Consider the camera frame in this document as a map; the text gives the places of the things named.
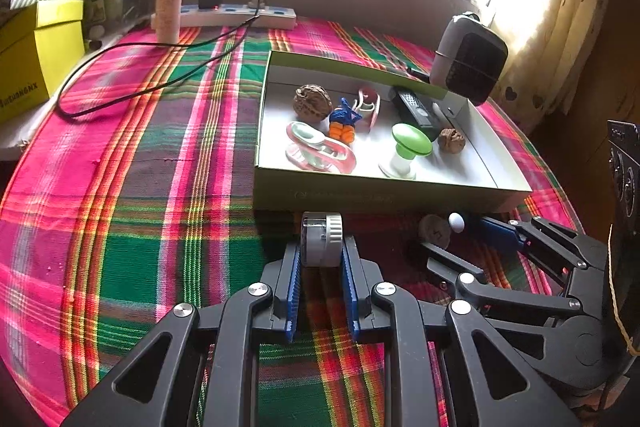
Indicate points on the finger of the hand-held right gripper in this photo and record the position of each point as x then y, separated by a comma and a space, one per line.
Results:
450, 262
500, 232

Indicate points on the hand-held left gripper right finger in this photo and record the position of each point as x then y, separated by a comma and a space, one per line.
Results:
351, 287

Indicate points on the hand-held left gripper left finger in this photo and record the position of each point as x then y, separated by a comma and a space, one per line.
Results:
291, 292

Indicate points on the grey round disc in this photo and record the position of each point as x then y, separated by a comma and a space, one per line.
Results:
434, 229

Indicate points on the white ball pin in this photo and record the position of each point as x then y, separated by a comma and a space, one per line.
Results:
456, 221

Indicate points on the small clear plastic jar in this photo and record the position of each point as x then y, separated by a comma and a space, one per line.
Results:
320, 237

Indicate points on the green white cardboard box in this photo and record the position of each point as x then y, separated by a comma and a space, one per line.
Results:
365, 197

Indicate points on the small brown walnut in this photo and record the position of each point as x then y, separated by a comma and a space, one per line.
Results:
452, 139

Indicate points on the green topped white suction knob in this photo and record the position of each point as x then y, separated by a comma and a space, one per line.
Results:
410, 139

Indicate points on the pink plastic holder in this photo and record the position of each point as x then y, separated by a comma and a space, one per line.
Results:
340, 157

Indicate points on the small white plastic piece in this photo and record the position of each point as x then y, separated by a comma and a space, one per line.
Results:
440, 109

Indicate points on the black remote control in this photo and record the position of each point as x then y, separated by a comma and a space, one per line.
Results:
415, 107

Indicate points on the pink white plastic clip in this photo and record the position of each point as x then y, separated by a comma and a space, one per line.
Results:
367, 104

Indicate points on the large brown walnut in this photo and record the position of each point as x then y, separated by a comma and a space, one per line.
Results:
312, 102

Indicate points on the grey portable fan heater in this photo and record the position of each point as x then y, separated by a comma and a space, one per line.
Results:
470, 57

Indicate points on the pink green plaid blanket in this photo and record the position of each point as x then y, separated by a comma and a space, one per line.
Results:
125, 207

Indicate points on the cream heart print curtain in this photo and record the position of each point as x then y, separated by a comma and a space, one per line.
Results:
565, 7

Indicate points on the white power strip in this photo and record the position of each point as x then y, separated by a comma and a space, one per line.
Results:
240, 14

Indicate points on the clear plastic container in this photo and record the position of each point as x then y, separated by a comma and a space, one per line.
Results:
115, 2

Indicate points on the yellow cardboard box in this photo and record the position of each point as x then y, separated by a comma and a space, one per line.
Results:
35, 52

